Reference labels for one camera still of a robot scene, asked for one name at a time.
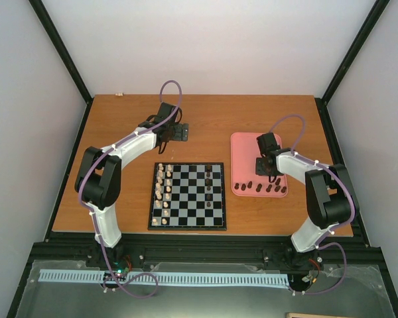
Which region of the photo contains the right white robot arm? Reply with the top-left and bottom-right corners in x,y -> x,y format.
255,132 -> 360,253

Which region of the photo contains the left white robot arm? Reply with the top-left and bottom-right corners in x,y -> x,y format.
74,102 -> 184,267

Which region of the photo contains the pink plastic tray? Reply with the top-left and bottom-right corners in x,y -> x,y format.
230,132 -> 288,198

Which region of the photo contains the black white chessboard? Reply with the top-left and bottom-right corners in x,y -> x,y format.
148,162 -> 228,231

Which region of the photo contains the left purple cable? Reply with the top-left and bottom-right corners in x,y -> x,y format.
78,79 -> 183,301

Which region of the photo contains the purple cable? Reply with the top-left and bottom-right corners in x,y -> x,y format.
271,114 -> 358,296
78,79 -> 183,301

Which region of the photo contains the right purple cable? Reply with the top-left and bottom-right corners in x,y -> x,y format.
271,114 -> 358,296

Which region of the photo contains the black aluminium frame rail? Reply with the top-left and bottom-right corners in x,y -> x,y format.
28,233 -> 385,270

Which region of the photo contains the light blue cable duct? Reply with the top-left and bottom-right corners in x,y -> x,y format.
38,269 -> 289,288

